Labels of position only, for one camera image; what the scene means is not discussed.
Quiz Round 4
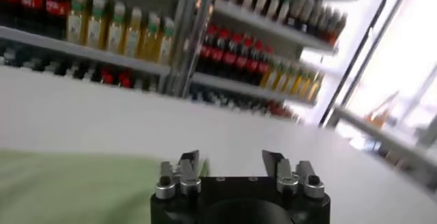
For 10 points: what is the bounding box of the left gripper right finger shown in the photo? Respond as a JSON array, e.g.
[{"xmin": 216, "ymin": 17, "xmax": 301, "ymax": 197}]
[{"xmin": 262, "ymin": 149, "xmax": 326, "ymax": 199}]

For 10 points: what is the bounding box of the yellow juice bottle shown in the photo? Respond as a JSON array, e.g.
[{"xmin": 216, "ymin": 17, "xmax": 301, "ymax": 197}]
[
  {"xmin": 66, "ymin": 0, "xmax": 90, "ymax": 46},
  {"xmin": 123, "ymin": 6, "xmax": 143, "ymax": 58},
  {"xmin": 157, "ymin": 16, "xmax": 175, "ymax": 65},
  {"xmin": 105, "ymin": 1, "xmax": 126, "ymax": 54},
  {"xmin": 271, "ymin": 63, "xmax": 290, "ymax": 92},
  {"xmin": 85, "ymin": 0, "xmax": 109, "ymax": 49},
  {"xmin": 300, "ymin": 71, "xmax": 317, "ymax": 100},
  {"xmin": 281, "ymin": 66, "xmax": 300, "ymax": 95},
  {"xmin": 292, "ymin": 69, "xmax": 308, "ymax": 97},
  {"xmin": 261, "ymin": 59, "xmax": 279, "ymax": 89},
  {"xmin": 307, "ymin": 73, "xmax": 325, "ymax": 102},
  {"xmin": 139, "ymin": 12, "xmax": 160, "ymax": 61}
]

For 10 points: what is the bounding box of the grey frame white table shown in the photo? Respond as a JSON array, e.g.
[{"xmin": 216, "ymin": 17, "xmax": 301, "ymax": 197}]
[{"xmin": 333, "ymin": 104, "xmax": 437, "ymax": 192}]

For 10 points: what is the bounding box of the small orange object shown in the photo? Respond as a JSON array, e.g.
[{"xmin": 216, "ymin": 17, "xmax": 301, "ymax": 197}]
[{"xmin": 364, "ymin": 109, "xmax": 393, "ymax": 129}]

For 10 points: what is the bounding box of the black slanted window bar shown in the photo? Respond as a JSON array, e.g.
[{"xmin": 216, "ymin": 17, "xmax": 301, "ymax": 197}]
[{"xmin": 319, "ymin": 0, "xmax": 423, "ymax": 128}]

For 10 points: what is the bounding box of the white metal shelf rack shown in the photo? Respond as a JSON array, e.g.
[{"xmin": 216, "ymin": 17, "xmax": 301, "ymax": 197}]
[
  {"xmin": 0, "ymin": 0, "xmax": 219, "ymax": 98},
  {"xmin": 170, "ymin": 0, "xmax": 365, "ymax": 124}
]

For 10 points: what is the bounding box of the white cap beige label bottle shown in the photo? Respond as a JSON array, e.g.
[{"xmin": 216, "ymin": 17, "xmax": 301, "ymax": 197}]
[
  {"xmin": 287, "ymin": 0, "xmax": 305, "ymax": 28},
  {"xmin": 298, "ymin": 0, "xmax": 315, "ymax": 32}
]

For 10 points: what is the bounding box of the green polo shirt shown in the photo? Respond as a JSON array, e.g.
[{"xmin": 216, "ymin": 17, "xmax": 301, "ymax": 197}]
[{"xmin": 0, "ymin": 149, "xmax": 210, "ymax": 224}]

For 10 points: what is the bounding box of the red label dark soda bottle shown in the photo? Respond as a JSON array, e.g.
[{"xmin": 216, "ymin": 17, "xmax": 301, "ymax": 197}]
[
  {"xmin": 118, "ymin": 71, "xmax": 134, "ymax": 89},
  {"xmin": 101, "ymin": 68, "xmax": 115, "ymax": 85}
]

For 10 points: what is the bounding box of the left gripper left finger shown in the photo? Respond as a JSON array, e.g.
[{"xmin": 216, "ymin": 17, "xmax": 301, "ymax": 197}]
[{"xmin": 155, "ymin": 150, "xmax": 203, "ymax": 200}]

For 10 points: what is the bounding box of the white cap blue label bottle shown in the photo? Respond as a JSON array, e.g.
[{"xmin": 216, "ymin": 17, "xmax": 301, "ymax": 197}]
[
  {"xmin": 324, "ymin": 8, "xmax": 341, "ymax": 42},
  {"xmin": 317, "ymin": 3, "xmax": 333, "ymax": 39},
  {"xmin": 331, "ymin": 12, "xmax": 348, "ymax": 46},
  {"xmin": 309, "ymin": 0, "xmax": 324, "ymax": 36}
]

